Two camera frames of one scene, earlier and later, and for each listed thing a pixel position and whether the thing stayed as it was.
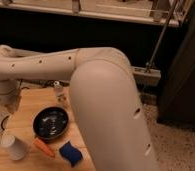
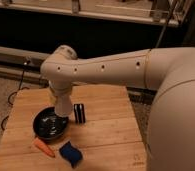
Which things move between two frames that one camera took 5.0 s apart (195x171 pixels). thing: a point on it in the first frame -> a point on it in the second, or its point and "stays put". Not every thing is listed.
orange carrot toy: x=44 y=147 stays put
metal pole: x=147 y=67 stays put
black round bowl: x=50 y=122 stays put
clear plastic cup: x=15 y=149 -> x=63 y=105
